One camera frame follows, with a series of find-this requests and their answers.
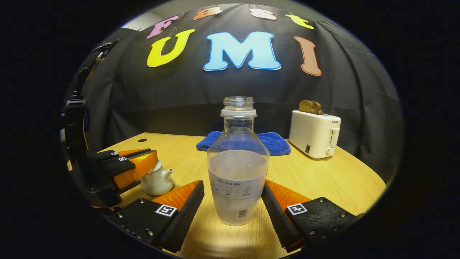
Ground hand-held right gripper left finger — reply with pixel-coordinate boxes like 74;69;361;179
108;180;205;253

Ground white ceramic teacup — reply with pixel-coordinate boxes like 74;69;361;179
140;167;174;196

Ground black backdrop cloth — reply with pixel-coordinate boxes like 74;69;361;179
63;4;405;184

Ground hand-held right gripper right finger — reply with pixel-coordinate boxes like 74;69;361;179
261;179;364;253

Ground clear plastic water bottle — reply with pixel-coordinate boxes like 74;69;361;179
207;96;271;227

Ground blue towel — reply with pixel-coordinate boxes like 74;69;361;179
196;131;291;156

